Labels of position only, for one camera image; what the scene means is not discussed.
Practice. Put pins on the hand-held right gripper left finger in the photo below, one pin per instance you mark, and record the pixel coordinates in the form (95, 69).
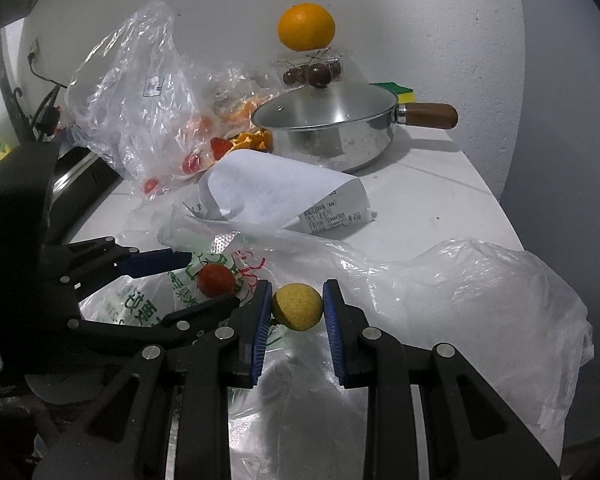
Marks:
(261, 330)

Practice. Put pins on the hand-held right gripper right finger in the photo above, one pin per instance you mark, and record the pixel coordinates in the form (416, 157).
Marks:
(334, 330)

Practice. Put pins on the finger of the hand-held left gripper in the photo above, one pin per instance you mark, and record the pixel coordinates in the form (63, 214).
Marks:
(155, 262)
(190, 317)

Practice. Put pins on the yellow-brown longan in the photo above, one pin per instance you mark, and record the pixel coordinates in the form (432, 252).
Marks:
(297, 306)

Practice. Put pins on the red cherry tomato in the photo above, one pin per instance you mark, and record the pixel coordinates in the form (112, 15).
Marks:
(151, 185)
(216, 280)
(191, 162)
(221, 147)

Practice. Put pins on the silver induction cooker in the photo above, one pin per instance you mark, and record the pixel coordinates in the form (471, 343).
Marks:
(80, 172)

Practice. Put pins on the white paper receipt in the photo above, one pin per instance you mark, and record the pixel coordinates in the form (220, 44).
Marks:
(270, 190)

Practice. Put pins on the orange peel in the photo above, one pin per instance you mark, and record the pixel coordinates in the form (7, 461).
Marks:
(252, 141)

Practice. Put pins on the dark vertical pipe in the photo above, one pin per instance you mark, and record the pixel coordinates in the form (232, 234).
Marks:
(10, 95)

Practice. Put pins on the clear plastic bag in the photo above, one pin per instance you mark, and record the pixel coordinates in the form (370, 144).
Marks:
(130, 85)

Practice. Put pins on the steel pot lid wooden knob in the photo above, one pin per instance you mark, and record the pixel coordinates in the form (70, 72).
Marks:
(325, 105)

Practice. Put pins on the green yellow sponge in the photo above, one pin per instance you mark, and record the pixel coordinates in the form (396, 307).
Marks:
(395, 91)

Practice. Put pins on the clear box of brown nuts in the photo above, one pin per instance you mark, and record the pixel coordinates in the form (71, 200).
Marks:
(330, 67)

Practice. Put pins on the large orange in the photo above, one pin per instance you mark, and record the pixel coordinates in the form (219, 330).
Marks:
(306, 27)

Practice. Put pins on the small white wall socket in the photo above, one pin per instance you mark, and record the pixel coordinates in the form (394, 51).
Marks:
(35, 47)

